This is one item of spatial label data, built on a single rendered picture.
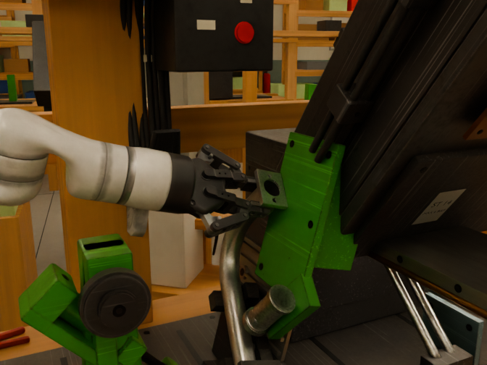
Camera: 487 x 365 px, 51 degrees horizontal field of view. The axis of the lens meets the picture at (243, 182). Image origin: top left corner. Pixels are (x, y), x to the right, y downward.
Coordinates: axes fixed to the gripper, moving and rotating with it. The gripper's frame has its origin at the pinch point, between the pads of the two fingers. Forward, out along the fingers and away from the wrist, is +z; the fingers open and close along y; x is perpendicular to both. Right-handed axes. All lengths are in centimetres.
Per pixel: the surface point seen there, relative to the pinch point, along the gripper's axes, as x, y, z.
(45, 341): 46, -6, -18
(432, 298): -2.6, -14.2, 25.2
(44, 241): 320, 151, 24
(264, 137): 6.5, 16.9, 8.1
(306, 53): 524, 758, 562
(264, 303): 1.5, -14.7, -0.8
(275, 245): 1.7, -6.3, 2.8
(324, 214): -8.6, -6.9, 3.3
